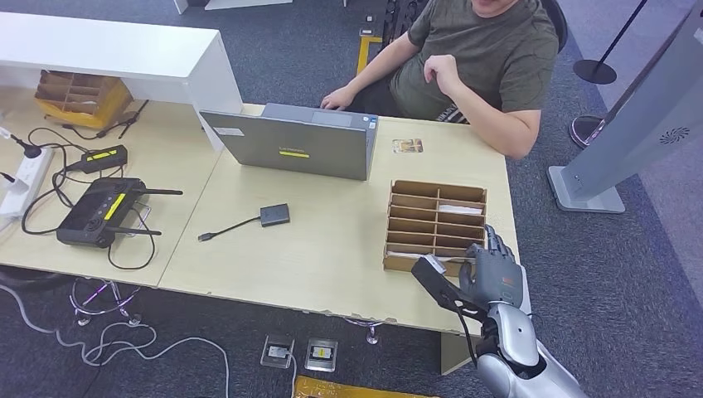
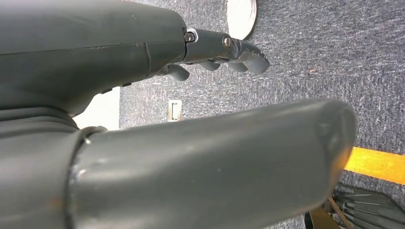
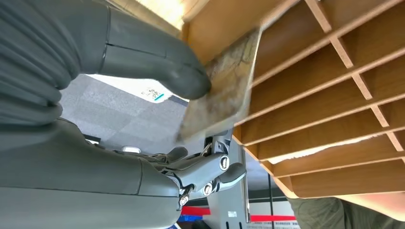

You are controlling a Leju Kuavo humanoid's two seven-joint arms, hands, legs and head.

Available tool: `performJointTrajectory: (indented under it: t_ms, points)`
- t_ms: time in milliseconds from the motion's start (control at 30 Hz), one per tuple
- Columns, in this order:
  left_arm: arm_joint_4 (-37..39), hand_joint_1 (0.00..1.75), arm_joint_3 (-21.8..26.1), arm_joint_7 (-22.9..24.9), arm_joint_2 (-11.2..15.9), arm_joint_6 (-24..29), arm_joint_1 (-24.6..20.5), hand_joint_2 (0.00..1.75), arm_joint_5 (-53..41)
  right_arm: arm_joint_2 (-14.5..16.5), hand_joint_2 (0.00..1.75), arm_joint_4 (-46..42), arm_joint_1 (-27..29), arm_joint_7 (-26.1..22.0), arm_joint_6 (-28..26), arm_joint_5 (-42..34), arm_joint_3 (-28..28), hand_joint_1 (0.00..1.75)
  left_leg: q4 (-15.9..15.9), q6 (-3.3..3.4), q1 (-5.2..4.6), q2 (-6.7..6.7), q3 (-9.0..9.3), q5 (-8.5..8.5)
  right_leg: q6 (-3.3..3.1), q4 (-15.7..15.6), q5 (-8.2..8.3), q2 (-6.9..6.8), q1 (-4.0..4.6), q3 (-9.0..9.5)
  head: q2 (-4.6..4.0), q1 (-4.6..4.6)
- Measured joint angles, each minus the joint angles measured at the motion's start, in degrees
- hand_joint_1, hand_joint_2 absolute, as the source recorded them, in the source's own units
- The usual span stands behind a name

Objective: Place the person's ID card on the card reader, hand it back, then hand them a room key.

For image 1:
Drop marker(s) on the white raised counter shelf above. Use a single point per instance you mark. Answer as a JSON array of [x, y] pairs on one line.
[[110, 49]]

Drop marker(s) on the grey laptop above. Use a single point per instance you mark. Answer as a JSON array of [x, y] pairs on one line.
[[294, 144]]

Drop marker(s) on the white furniture base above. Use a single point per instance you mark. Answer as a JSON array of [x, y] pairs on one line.
[[244, 2]]

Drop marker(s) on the person's left hand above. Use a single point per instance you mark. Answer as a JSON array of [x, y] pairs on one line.
[[442, 71]]

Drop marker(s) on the white room key card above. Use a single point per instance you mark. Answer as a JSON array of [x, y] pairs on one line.
[[459, 209], [407, 255], [453, 258]]

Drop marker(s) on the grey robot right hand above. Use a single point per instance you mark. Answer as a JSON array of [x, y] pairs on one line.
[[497, 274]]

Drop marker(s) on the black stanchion post with base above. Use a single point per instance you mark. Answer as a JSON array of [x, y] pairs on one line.
[[594, 72]]

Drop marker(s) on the grey kiosk stand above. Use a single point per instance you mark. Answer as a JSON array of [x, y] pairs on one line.
[[645, 126]]

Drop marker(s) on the floor socket box with plug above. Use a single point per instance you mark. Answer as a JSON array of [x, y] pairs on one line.
[[277, 352]]

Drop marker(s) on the person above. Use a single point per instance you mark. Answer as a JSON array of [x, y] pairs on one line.
[[483, 55]]

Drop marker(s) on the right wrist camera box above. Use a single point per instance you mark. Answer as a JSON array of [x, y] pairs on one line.
[[436, 283]]

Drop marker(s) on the black power brick yellow label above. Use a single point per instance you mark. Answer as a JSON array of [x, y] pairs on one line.
[[104, 157]]

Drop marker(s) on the grey card reader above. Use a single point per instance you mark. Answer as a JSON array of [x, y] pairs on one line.
[[526, 291]]

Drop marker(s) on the chrome stanchion base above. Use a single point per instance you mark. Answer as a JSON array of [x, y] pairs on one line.
[[582, 132]]

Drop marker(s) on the black office chair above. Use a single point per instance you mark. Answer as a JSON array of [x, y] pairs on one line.
[[556, 22]]

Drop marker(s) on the silver floor socket box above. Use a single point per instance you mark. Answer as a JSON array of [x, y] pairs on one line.
[[320, 355]]

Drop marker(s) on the beige desk leg panel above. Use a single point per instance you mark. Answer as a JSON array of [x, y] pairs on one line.
[[456, 351]]

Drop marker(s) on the chrome stool base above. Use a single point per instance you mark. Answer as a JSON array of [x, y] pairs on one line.
[[82, 317]]

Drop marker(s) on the white power strip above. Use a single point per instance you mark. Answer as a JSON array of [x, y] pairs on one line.
[[27, 178]]

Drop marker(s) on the person's right hand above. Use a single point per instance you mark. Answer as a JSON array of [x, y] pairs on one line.
[[338, 100]]

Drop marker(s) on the person's left forearm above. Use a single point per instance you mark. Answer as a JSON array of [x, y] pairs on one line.
[[494, 123]]

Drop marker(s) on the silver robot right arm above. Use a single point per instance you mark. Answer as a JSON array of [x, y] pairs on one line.
[[516, 335]]

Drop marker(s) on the black small tripod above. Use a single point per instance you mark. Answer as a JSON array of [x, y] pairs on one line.
[[126, 117]]

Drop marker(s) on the person's right forearm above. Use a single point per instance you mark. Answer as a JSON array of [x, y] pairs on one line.
[[376, 74]]

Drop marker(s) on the ID card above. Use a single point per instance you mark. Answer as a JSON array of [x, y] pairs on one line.
[[407, 145]]

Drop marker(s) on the chrome desk foot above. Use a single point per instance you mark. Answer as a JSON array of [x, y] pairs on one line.
[[372, 336]]

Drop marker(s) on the cardboard organizer with yellow side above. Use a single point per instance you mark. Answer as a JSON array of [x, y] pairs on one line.
[[79, 93]]

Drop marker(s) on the brown cardboard card organizer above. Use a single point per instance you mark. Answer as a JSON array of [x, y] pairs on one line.
[[403, 266]]

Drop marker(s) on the black remote controller with antennas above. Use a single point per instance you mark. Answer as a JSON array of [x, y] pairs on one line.
[[90, 211]]

